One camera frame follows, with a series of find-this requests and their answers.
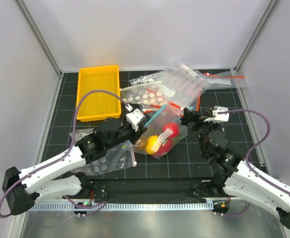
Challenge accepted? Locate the orange zipper clear bag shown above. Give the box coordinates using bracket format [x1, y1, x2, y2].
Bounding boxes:
[140, 87, 203, 116]

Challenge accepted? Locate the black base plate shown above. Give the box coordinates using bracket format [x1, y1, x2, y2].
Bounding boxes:
[63, 178, 247, 200]

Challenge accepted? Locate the red dotted clear bag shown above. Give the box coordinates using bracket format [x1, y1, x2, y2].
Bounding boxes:
[130, 60, 212, 107]

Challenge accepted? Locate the blue zipper clear bag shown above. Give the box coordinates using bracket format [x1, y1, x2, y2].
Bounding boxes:
[130, 105, 188, 159]

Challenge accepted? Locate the red apple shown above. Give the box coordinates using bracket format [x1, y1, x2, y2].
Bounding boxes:
[162, 122, 180, 138]

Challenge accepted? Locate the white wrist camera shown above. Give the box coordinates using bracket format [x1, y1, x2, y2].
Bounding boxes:
[125, 104, 145, 131]
[204, 106, 229, 123]

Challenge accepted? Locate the yellow lemon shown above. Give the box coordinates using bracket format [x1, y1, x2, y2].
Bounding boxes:
[145, 135, 158, 154]

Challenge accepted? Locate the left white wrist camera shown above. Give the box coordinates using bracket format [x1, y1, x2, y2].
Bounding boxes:
[125, 104, 145, 131]

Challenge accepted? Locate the yellow plastic bin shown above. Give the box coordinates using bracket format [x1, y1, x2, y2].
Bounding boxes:
[76, 65, 121, 122]

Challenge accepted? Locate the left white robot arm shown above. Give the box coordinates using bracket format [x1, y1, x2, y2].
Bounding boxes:
[0, 119, 147, 218]

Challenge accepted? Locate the aluminium frame post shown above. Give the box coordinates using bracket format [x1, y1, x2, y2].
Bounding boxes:
[14, 0, 62, 77]
[234, 0, 281, 71]

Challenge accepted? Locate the slotted cable duct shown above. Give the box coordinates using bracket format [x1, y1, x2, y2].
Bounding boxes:
[30, 200, 214, 212]

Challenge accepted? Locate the red dragon fruit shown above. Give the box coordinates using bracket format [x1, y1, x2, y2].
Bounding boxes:
[152, 138, 173, 157]

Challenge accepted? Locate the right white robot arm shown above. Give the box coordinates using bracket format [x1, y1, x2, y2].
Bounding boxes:
[181, 106, 290, 230]

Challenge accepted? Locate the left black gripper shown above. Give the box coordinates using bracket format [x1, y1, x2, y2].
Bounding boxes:
[105, 115, 147, 150]

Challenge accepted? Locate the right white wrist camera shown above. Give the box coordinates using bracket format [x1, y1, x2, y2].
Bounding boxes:
[204, 106, 229, 123]

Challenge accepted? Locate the brown kiwi fruit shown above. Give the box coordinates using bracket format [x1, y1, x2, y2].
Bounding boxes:
[134, 137, 147, 151]

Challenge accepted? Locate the white polka dot bag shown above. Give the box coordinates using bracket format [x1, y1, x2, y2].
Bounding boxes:
[120, 81, 181, 109]

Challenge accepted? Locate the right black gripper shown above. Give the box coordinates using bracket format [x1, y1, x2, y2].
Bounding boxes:
[180, 108, 218, 156]

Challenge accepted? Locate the black grid mat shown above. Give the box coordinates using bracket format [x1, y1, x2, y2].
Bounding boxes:
[42, 72, 256, 179]

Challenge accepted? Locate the orange zipper bag far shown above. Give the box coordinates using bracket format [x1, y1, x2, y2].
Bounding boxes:
[204, 71, 248, 89]

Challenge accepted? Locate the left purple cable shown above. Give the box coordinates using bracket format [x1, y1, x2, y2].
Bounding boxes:
[0, 89, 133, 218]

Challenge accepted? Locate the left aluminium frame post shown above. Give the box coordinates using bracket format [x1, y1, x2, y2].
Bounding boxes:
[14, 0, 62, 77]

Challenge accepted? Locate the pink zipper polka dot bag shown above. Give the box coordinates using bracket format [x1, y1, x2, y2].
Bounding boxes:
[71, 140, 137, 176]

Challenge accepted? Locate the right aluminium frame post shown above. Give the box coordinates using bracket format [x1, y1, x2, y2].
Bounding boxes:
[234, 0, 281, 71]

